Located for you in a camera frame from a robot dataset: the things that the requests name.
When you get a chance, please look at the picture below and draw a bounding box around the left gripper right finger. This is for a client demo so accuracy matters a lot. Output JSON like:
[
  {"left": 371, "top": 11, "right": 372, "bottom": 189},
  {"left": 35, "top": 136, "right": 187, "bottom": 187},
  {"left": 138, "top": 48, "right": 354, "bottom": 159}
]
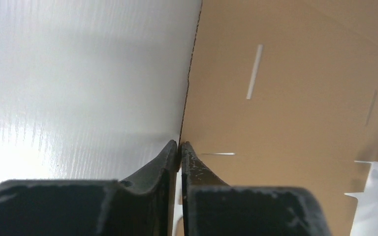
[{"left": 181, "top": 142, "right": 331, "bottom": 236}]

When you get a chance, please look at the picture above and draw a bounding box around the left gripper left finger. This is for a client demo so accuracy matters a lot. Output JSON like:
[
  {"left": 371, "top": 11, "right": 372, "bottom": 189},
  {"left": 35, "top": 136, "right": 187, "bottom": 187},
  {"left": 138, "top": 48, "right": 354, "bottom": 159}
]
[{"left": 0, "top": 140, "right": 178, "bottom": 236}]

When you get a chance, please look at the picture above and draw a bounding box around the brown cardboard box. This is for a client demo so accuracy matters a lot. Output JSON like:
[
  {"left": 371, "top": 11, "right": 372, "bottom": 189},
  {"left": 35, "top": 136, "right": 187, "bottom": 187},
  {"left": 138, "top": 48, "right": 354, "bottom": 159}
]
[{"left": 181, "top": 0, "right": 378, "bottom": 236}]

